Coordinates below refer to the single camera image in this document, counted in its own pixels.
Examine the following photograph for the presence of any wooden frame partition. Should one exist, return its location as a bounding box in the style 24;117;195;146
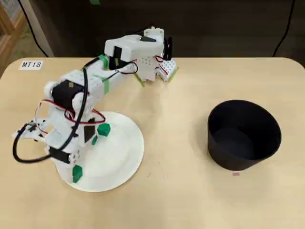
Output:
0;0;26;79

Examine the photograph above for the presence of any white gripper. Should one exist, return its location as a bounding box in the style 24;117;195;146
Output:
45;106;105;167

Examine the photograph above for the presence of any black pot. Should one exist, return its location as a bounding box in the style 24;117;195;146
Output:
207;99;283;172

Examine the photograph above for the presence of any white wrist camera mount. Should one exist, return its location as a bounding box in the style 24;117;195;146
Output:
13;119;48;144

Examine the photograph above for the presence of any thin black cable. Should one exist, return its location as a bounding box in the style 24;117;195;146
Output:
20;0;50;58
273;0;296;57

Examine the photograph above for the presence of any white MT18 label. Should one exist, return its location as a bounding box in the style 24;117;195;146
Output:
18;59;43;70

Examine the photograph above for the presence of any white paper plate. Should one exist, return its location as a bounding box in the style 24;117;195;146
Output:
56;111;145;193

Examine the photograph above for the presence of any yellow-green tape strip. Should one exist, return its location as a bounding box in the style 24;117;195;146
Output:
133;73;146;88
165;66;180;83

